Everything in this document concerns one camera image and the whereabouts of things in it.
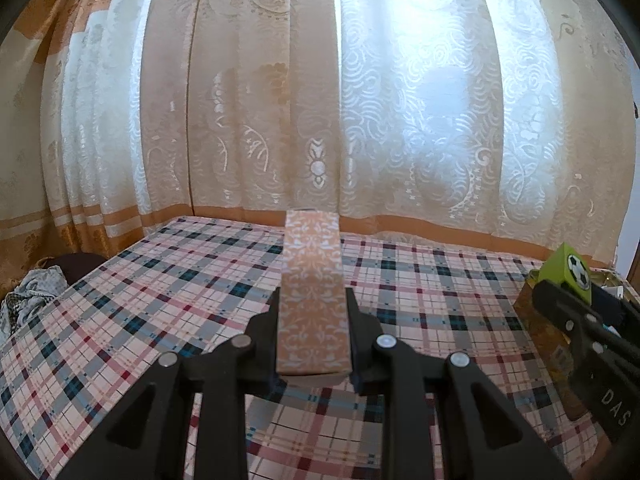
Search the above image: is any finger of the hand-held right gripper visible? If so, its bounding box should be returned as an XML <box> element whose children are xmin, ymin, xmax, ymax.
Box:
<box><xmin>592</xmin><ymin>287</ymin><xmax>640</xmax><ymax>341</ymax></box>
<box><xmin>531</xmin><ymin>280</ymin><xmax>616</xmax><ymax>361</ymax></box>

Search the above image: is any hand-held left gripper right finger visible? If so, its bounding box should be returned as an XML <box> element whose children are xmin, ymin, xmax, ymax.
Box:
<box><xmin>344</xmin><ymin>287</ymin><xmax>571</xmax><ymax>480</ymax></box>

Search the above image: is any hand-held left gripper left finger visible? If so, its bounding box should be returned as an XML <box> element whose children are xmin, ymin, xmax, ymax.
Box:
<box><xmin>55</xmin><ymin>287</ymin><xmax>282</xmax><ymax>480</ymax></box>

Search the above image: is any green soccer ball block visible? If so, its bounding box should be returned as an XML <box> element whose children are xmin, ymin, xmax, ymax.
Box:
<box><xmin>542</xmin><ymin>242</ymin><xmax>593</xmax><ymax>306</ymax></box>

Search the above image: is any golden tin box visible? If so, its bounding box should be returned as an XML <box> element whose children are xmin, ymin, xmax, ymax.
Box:
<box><xmin>512</xmin><ymin>267</ymin><xmax>640</xmax><ymax>423</ymax></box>

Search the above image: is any orange patterned carton box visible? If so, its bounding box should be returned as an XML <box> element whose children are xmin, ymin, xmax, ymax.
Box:
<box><xmin>275</xmin><ymin>209</ymin><xmax>349</xmax><ymax>386</ymax></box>

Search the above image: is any plaid tablecloth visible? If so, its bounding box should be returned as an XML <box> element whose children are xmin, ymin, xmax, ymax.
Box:
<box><xmin>0</xmin><ymin>215</ymin><xmax>640</xmax><ymax>480</ymax></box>

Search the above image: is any pile of patterned clothes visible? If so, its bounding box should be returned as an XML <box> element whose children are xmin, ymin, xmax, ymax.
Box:
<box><xmin>0</xmin><ymin>267</ymin><xmax>71</xmax><ymax>333</ymax></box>

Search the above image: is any cream lace curtain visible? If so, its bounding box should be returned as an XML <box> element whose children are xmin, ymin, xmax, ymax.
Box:
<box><xmin>140</xmin><ymin>0</ymin><xmax>640</xmax><ymax>266</ymax></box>

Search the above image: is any orange and white curtain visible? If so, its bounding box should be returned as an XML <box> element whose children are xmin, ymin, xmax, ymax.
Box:
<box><xmin>0</xmin><ymin>0</ymin><xmax>151</xmax><ymax>261</ymax></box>

